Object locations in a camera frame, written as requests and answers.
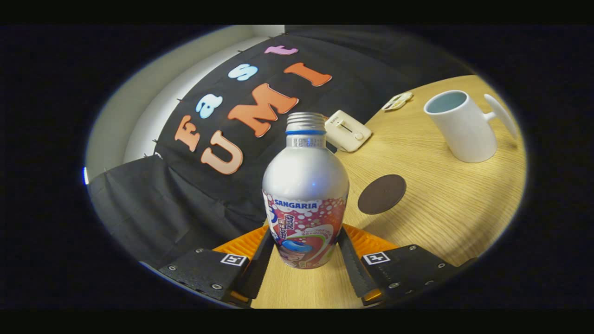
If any white toaster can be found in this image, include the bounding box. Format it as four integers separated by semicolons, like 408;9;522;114
324;110;373;153

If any white divided sauce dish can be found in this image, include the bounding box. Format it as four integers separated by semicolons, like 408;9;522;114
382;92;413;111

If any dark brown round coaster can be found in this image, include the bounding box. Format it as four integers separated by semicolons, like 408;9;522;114
358;174;407;215

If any wooden table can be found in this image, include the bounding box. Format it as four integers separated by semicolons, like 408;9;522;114
251;75;527;309

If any white cup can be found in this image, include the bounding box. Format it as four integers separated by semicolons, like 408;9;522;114
423;90;518;163

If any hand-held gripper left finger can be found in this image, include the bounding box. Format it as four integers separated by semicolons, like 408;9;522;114
159;225;274;308

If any silver juice bottle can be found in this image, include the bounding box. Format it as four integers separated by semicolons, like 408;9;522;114
262;112;350;270

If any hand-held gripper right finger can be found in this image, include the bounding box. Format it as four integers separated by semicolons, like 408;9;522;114
337;224;478;307

